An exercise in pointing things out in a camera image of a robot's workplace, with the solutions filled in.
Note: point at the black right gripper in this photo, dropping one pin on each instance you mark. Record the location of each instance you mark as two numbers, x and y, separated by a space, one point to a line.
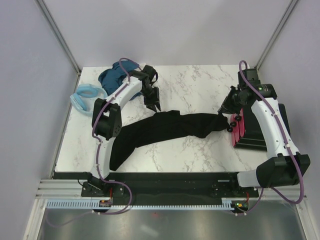
226 106

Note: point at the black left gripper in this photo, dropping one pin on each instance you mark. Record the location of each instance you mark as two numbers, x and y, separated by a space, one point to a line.
155 101

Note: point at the black and pink drawer box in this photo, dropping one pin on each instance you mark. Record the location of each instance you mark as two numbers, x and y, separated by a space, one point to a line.
245 130

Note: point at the black t shirt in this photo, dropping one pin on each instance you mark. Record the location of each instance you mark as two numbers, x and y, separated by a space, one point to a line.
163 126

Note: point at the blue t shirt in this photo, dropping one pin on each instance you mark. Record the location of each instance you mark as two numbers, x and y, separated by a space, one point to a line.
111 79

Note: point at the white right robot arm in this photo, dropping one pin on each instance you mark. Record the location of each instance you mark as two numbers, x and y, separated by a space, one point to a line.
285 165

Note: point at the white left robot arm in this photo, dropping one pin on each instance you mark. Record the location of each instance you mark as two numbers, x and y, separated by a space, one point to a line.
107 117

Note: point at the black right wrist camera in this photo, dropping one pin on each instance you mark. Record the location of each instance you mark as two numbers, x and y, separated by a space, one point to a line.
252 77

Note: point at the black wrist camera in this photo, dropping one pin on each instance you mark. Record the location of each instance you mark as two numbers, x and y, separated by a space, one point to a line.
151 72
252 77

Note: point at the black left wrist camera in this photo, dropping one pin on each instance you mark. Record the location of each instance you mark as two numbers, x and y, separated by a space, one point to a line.
151 72

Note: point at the light blue ring toy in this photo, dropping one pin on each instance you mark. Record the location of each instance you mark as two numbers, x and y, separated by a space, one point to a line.
85 95

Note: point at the aluminium frame rail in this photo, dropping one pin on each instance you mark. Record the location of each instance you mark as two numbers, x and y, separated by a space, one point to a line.
216 189

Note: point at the white slotted cable duct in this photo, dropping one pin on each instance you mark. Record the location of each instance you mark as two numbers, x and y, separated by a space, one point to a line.
97 204

